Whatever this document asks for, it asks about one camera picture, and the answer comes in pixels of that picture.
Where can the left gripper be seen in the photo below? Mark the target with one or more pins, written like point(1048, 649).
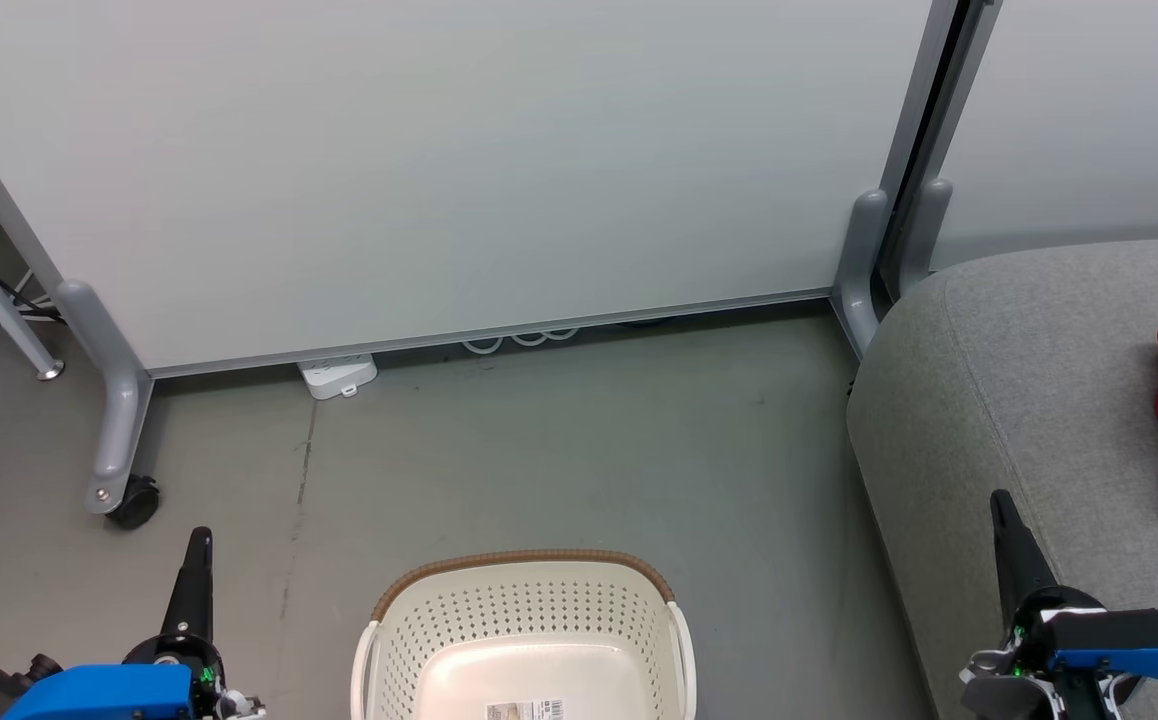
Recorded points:
point(207, 682)

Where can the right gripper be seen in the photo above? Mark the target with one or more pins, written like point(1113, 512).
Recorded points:
point(1007, 692)

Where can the grey fabric sofa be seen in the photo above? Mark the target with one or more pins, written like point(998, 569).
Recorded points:
point(1039, 380)

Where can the black caster wheel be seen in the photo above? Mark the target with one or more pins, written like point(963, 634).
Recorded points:
point(136, 503)

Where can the grey partition foot with caster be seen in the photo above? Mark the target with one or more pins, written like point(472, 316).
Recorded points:
point(124, 400)

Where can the white power strip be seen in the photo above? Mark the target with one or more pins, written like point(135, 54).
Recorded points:
point(336, 374)

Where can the cream plastic laundry basket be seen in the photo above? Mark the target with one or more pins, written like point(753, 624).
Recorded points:
point(529, 610)

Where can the narrow white partition panel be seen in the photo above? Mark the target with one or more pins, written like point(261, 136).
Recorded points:
point(1099, 100)

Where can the wide white partition panel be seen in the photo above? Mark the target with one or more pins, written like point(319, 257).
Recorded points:
point(439, 150)

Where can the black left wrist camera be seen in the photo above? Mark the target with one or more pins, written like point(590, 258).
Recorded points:
point(4, 688)

